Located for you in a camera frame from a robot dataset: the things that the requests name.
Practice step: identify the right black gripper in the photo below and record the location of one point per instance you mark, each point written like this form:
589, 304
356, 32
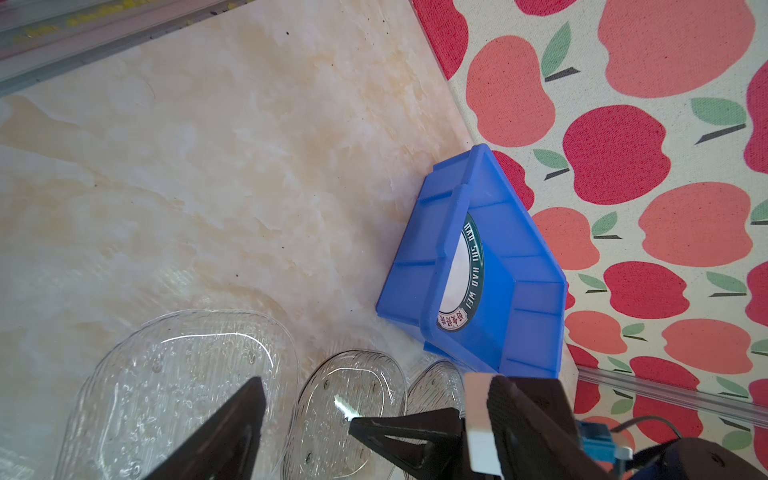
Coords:
523, 428

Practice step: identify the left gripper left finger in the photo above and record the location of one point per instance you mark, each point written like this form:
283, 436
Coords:
226, 445

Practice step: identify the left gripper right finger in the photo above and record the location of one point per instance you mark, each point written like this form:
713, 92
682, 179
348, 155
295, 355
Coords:
428, 445

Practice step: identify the clear glass plate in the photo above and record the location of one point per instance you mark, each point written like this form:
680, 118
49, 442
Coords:
155, 388
348, 385
440, 386

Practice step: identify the green rim plate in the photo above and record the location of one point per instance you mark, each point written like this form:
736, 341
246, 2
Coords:
464, 287

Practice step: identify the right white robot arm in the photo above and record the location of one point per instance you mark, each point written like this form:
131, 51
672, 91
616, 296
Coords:
684, 458

